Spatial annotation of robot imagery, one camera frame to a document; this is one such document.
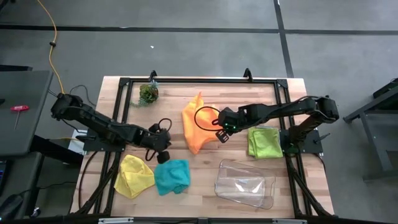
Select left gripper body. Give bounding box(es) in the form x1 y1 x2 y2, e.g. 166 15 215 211
139 124 172 153

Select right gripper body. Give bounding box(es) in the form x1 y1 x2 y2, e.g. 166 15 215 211
216 105 249 133

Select teal microfiber towel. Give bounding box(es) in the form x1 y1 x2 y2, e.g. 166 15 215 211
154 159 192 196

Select orange microfiber towel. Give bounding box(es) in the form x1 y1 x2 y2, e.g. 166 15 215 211
181 91 229 156

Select yellow microfiber towel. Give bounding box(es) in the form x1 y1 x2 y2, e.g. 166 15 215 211
113 154 155 199

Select lime green microfiber towel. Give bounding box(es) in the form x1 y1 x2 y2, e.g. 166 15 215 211
247 126 284 159

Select clear plastic bin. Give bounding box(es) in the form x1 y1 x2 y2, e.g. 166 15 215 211
213 158 277 210

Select small green potted plant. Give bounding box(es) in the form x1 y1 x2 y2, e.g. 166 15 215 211
130 80 160 108

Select white paper sheet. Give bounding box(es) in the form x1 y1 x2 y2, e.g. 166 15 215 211
67 129 90 155

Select grey side table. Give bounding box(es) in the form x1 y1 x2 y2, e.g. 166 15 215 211
0 70 53 156

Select grey metal stand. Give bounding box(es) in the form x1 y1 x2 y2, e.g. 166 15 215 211
343 77 398 182

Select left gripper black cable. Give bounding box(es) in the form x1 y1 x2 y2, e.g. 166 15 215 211
144 117 173 162

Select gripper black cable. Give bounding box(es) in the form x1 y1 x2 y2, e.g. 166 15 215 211
144 117 173 162
193 106 220 132

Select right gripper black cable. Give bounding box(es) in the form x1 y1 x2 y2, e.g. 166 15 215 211
193 106 220 132

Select black aluminium table frame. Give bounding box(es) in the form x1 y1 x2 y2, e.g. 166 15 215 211
70 68 335 218

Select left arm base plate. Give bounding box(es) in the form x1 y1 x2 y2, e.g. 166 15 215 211
82 128 128 152

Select silver metal bracket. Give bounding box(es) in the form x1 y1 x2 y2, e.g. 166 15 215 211
272 218 308 224
98 217 134 224

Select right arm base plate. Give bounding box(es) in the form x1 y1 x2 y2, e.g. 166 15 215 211
278 129 324 155

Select red-handled hex key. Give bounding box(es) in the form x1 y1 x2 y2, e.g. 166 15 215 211
9 105 30 130

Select yellow extension cable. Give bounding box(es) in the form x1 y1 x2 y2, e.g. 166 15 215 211
36 0 67 96

